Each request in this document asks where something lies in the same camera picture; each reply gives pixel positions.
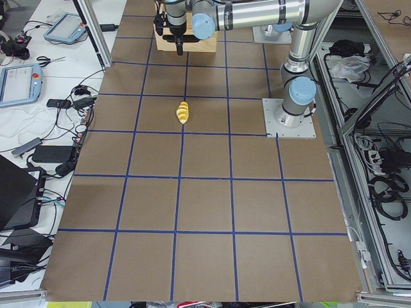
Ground toy bread roll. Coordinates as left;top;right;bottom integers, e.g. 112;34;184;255
176;101;189;125

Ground black drawer handle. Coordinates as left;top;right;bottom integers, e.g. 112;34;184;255
162;35;200;44

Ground black power adapter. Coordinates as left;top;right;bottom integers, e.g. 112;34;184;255
32;145;73;163

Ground white crumpled cloth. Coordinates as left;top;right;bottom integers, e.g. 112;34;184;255
330;56;371;83

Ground blue teach pendant far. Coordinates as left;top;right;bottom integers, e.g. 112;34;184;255
43;13;86;44

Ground blue teach pendant near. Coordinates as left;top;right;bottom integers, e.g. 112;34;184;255
1;64;42;108

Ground metal base plate under drawer arm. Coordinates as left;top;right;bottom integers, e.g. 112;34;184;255
262;98;316;139

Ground wooden drawer cabinet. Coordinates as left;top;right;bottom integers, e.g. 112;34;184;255
154;28;218;53

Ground silver robot arm over cabinet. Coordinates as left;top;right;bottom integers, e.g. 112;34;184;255
259;22;293;37

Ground blue teach pendant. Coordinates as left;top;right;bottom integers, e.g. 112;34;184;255
43;13;86;44
1;64;42;108

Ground metal base plate under cabinet arm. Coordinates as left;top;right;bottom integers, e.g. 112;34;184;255
252;22;293;45

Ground black coiled cables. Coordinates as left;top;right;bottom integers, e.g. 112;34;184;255
367;173;409;222

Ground silver robot arm opening drawer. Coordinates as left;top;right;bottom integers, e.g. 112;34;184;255
153;0;342;128

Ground aluminium frame post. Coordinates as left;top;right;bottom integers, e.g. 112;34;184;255
73;0;112;70

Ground black gripper opening drawer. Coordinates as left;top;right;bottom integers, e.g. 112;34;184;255
153;12;187;55

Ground wooden drawer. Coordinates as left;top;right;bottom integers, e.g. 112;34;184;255
155;30;218;53

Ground black laptop computer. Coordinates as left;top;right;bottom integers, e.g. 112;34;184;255
1;157;46;231

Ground black handled scissors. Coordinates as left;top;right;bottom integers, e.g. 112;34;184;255
36;56;66;68

